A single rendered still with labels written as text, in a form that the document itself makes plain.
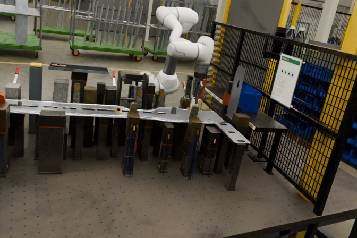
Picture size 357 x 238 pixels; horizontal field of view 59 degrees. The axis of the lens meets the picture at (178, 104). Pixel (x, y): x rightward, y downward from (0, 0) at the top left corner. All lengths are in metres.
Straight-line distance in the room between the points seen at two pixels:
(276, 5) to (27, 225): 3.56
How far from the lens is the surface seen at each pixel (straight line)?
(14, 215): 1.58
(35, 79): 2.18
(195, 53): 1.84
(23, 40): 8.04
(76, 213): 1.56
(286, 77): 2.13
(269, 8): 4.29
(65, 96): 2.00
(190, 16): 2.41
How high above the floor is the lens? 1.64
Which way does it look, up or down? 17 degrees down
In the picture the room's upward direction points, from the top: 9 degrees clockwise
